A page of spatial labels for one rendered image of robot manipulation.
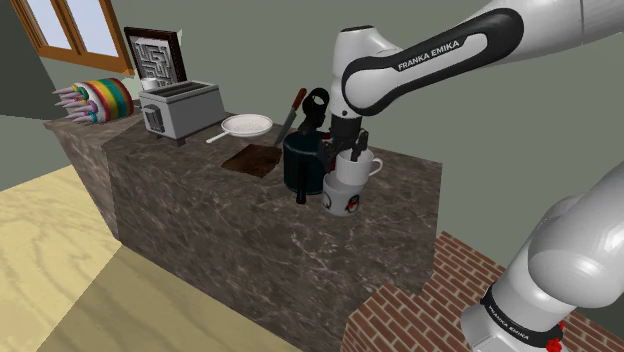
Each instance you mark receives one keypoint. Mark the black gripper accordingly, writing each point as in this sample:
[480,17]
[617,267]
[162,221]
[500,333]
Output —
[346,131]

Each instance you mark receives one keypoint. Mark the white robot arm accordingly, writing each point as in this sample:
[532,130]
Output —
[419,73]

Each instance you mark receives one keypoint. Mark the plain white mug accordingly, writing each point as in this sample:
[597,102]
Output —
[355,171]

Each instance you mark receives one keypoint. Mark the white mug with penguin print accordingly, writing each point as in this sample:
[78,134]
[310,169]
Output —
[340,201]

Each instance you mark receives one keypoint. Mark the brown square mat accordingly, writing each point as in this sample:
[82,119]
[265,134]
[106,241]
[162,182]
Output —
[253,161]

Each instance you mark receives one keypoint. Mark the silver toaster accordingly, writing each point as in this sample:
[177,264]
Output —
[191,113]

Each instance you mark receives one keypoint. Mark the brick patterned robot stand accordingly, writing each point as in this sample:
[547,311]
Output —
[414,317]

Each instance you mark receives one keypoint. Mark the small white cup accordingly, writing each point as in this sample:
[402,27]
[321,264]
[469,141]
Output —
[149,84]

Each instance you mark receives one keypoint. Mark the framed maze picture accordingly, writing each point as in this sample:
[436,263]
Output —
[156,56]

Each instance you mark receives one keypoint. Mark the rainbow striped spiked toy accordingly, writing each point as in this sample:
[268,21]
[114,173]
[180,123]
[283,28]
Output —
[112,100]

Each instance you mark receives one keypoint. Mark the wooden framed window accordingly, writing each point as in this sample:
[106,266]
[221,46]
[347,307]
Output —
[73,54]

